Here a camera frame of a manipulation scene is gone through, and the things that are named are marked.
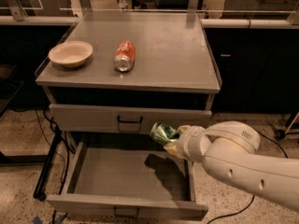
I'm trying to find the black caster wheel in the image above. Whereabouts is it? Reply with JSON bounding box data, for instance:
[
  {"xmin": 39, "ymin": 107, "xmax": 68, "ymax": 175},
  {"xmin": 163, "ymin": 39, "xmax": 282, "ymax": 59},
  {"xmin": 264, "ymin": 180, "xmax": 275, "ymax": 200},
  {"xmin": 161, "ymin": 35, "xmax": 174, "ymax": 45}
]
[{"xmin": 275, "ymin": 129, "xmax": 286, "ymax": 140}]

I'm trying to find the green soda can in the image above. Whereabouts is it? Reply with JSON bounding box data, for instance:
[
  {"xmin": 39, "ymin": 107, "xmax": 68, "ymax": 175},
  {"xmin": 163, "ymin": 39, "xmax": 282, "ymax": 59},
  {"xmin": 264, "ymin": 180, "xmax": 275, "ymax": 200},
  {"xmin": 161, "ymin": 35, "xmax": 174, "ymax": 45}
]
[{"xmin": 149, "ymin": 122, "xmax": 179, "ymax": 146}]

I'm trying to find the open grey middle drawer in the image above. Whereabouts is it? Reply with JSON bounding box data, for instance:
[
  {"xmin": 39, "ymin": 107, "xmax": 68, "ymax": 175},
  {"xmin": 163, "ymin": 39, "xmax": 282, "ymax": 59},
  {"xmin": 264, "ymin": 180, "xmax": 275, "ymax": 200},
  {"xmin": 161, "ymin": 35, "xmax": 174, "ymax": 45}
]
[{"xmin": 47, "ymin": 144, "xmax": 208, "ymax": 221}]

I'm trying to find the grey drawer cabinet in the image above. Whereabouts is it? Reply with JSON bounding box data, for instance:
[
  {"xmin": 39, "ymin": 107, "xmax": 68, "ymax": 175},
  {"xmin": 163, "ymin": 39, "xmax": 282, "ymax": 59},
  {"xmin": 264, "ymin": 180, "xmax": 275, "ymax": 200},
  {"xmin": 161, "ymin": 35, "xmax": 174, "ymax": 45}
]
[{"xmin": 35, "ymin": 10, "xmax": 222, "ymax": 222}]

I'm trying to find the white bowl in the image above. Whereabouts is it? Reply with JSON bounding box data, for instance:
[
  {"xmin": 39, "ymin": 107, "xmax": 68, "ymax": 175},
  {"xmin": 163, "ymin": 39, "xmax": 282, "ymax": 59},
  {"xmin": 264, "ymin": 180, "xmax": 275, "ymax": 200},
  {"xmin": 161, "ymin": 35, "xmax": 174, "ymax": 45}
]
[{"xmin": 49, "ymin": 41, "xmax": 93, "ymax": 68}]

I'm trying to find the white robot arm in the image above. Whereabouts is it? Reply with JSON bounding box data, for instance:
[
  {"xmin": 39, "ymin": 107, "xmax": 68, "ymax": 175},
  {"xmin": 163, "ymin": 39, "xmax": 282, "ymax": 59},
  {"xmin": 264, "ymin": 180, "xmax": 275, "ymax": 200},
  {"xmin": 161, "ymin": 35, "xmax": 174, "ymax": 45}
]
[{"xmin": 164, "ymin": 121, "xmax": 299, "ymax": 212}]

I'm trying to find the orange soda can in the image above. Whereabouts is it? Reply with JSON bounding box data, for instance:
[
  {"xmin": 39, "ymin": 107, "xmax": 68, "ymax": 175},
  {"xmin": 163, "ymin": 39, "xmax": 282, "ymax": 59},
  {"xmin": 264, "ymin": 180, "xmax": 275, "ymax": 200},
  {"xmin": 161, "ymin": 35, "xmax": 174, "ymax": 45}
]
[{"xmin": 114, "ymin": 41, "xmax": 135, "ymax": 72}]

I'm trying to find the closed grey top drawer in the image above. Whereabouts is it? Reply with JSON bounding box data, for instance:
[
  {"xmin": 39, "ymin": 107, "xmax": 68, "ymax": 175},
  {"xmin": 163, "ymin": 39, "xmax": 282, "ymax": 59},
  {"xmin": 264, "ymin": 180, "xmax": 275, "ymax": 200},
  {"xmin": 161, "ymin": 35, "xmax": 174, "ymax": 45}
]
[{"xmin": 50, "ymin": 104, "xmax": 211, "ymax": 134}]

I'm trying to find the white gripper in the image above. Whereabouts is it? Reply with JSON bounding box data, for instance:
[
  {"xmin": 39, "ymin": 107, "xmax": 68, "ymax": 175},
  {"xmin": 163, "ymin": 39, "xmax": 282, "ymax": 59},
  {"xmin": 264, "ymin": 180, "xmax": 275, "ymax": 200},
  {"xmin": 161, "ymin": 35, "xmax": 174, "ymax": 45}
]
[{"xmin": 164, "ymin": 125, "xmax": 211, "ymax": 162}]

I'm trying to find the black floor cable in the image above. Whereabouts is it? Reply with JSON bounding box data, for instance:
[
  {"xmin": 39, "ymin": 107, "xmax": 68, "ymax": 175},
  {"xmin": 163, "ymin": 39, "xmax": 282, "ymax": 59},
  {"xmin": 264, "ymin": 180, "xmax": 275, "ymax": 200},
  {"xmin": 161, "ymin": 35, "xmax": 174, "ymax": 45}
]
[{"xmin": 206, "ymin": 130, "xmax": 289, "ymax": 224}]

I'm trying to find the white horizontal rail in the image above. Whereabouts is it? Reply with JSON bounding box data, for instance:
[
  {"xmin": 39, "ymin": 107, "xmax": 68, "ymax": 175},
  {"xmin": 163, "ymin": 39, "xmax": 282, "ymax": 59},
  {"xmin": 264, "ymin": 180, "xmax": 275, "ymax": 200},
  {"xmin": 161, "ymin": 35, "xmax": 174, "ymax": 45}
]
[{"xmin": 0, "ymin": 16, "xmax": 299, "ymax": 30}]

